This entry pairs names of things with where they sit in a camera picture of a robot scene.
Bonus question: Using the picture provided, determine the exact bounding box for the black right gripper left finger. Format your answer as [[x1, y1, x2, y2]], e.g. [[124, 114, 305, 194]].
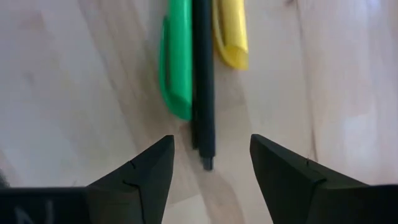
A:
[[0, 134, 175, 224]]

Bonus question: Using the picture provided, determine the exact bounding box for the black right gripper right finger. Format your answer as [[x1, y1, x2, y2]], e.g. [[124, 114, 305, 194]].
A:
[[249, 134, 398, 224]]

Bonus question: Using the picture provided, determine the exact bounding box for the black pen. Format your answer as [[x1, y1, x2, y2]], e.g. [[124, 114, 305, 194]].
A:
[[190, 0, 216, 172]]

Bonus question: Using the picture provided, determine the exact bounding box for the green highlighter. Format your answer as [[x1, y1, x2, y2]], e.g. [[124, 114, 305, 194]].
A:
[[159, 0, 193, 122]]

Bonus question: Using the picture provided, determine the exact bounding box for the yellow highlighter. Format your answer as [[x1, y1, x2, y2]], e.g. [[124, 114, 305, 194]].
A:
[[212, 0, 249, 71]]

